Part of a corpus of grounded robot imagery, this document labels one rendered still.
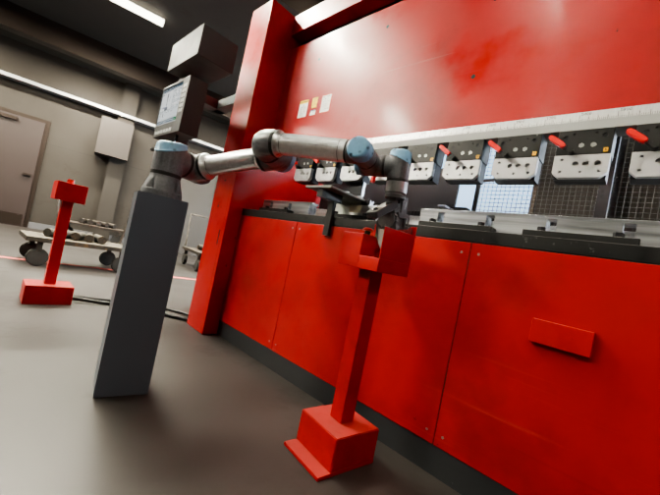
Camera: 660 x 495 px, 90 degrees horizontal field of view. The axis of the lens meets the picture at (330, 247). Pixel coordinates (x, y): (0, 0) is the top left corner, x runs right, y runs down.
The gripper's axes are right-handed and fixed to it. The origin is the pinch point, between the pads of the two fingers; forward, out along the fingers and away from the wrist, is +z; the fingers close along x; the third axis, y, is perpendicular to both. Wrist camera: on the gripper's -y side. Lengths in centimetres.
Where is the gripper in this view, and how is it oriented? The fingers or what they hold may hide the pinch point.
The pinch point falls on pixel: (383, 250)
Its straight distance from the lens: 116.0
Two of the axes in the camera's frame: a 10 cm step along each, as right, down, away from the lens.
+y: 7.8, 0.9, 6.2
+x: -6.1, -1.1, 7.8
